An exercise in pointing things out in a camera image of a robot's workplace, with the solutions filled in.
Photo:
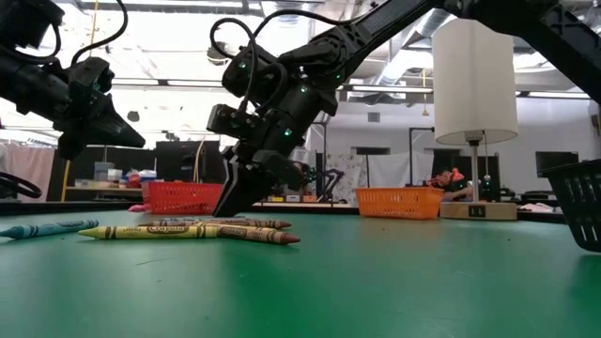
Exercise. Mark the pink curtain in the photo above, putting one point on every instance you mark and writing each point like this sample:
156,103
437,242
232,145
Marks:
28,162

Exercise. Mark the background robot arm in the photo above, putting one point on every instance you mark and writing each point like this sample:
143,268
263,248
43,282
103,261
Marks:
333,180

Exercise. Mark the person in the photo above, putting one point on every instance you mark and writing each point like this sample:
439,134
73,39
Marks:
305,180
457,192

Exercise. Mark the black partition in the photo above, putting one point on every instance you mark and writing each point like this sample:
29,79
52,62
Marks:
188,159

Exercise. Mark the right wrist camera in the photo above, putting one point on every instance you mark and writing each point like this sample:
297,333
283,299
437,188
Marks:
230,119

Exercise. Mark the grey box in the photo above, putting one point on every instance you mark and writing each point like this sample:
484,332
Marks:
104,171

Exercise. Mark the red object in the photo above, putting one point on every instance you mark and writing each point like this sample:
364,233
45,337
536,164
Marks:
451,177

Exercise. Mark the white papers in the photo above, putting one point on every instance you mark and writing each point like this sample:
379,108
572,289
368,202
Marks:
537,208

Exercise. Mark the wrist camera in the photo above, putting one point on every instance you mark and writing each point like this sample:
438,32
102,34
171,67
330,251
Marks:
230,119
91,75

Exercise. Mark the teal blue crayon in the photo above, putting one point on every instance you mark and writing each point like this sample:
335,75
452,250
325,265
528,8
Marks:
47,229

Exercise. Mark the black plastic basket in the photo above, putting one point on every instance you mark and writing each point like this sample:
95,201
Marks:
577,169

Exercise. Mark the wooden shelf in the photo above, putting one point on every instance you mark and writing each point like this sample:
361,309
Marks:
103,188

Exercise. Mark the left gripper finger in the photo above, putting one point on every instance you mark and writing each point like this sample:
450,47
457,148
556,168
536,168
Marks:
117,131

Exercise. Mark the orange plastic basket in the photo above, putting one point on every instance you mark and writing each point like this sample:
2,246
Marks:
399,203

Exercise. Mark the black frame stand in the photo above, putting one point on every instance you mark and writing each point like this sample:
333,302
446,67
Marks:
411,150

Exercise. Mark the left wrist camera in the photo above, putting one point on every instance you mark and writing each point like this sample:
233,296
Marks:
91,75

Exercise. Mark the black monitor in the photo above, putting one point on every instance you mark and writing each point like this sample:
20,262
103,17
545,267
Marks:
556,164

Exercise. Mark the long ceiling light bar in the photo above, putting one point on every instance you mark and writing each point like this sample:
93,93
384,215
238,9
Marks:
188,83

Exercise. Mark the white hanging sheet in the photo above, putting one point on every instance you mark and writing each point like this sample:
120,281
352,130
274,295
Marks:
375,171

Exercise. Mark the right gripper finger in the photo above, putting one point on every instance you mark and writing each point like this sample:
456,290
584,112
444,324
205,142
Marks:
244,183

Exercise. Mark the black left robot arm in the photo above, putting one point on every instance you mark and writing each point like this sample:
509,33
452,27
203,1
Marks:
23,89

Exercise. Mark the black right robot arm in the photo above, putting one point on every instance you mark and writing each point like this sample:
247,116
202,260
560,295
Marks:
375,23

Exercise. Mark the red plastic basket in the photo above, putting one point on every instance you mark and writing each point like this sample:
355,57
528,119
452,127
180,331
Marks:
183,197

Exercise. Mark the white shade table lamp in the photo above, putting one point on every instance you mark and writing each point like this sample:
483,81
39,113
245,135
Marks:
474,75

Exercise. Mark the black ceiling speaker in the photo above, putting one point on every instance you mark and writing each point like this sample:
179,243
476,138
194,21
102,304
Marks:
133,116

